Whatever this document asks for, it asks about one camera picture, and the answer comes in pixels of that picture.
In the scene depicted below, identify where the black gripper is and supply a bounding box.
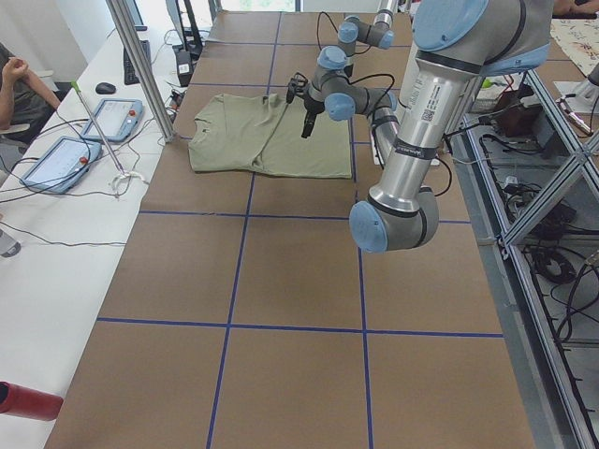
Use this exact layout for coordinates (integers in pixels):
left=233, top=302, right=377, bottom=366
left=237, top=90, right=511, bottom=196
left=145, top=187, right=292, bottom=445
left=301, top=95, right=324, bottom=138

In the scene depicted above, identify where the green long-sleeve shirt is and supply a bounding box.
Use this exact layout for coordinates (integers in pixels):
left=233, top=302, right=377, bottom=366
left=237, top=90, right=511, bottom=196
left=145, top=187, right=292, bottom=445
left=188, top=94, right=352, bottom=179

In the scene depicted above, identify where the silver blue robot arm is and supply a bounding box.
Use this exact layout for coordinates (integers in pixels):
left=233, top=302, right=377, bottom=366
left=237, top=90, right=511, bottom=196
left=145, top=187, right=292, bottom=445
left=300, top=1, right=553, bottom=253
left=337, top=0, right=398, bottom=50

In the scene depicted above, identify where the black power adapter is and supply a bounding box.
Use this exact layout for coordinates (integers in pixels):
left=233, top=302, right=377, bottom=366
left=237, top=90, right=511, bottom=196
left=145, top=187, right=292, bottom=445
left=175, top=50, right=194, bottom=87

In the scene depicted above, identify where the black keyboard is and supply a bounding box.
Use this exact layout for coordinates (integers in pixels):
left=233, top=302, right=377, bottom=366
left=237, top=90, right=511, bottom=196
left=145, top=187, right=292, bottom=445
left=123, top=39, right=153, bottom=86

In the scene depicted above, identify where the far blue teach pendant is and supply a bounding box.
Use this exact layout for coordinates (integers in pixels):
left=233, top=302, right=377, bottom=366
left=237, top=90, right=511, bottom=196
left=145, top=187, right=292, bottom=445
left=94, top=98, right=143, bottom=143

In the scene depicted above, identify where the blue teach pendant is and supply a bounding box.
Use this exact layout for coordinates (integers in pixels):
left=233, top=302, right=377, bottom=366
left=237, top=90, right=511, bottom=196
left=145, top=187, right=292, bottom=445
left=20, top=137, right=102, bottom=194
left=94, top=98, right=143, bottom=143

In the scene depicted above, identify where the grabber stick green tip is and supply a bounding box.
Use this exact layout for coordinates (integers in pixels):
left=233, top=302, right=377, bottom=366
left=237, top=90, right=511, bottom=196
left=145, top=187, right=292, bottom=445
left=70, top=80, right=148, bottom=197

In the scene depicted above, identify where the black computer mouse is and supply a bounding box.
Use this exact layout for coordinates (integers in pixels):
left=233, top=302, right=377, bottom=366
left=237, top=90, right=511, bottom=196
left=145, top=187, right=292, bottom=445
left=95, top=82, right=116, bottom=94

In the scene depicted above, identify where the near blue teach pendant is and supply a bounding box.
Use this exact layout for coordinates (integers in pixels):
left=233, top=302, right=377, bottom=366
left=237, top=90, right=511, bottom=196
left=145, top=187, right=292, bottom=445
left=20, top=137, right=102, bottom=194

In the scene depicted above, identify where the seated person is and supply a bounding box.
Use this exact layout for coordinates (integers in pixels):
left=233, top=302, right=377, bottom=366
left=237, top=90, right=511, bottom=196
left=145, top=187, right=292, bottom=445
left=1, top=45, right=63, bottom=145

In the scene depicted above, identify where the red cylinder bottle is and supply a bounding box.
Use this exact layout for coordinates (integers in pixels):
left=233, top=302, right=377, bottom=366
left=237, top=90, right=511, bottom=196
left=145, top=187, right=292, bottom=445
left=1, top=382, right=64, bottom=421

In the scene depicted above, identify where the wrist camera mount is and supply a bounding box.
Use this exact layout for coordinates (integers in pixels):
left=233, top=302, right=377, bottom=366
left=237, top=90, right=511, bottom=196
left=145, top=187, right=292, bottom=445
left=285, top=72, right=310, bottom=104

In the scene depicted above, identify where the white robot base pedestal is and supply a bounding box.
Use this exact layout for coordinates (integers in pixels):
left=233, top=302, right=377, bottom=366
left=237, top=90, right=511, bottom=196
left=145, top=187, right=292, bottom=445
left=369, top=121, right=444, bottom=167

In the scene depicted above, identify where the aluminium frame post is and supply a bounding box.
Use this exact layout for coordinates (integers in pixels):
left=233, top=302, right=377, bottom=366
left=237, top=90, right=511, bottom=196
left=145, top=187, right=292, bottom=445
left=106, top=0, right=175, bottom=143

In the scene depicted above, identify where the aluminium side frame rail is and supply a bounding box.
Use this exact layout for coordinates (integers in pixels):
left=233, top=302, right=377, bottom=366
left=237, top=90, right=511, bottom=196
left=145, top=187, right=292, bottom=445
left=460, top=69, right=599, bottom=449

